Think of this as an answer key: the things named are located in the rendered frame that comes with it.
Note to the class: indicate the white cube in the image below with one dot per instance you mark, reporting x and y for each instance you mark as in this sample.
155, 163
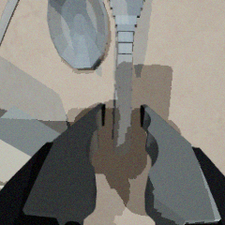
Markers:
21, 136

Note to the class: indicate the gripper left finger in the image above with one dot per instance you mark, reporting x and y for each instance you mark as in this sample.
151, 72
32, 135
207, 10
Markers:
58, 183

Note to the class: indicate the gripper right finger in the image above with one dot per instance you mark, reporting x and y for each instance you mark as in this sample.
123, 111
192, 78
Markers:
184, 187

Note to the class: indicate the grey spoon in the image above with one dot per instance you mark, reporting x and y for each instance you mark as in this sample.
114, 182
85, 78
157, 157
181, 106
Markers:
78, 30

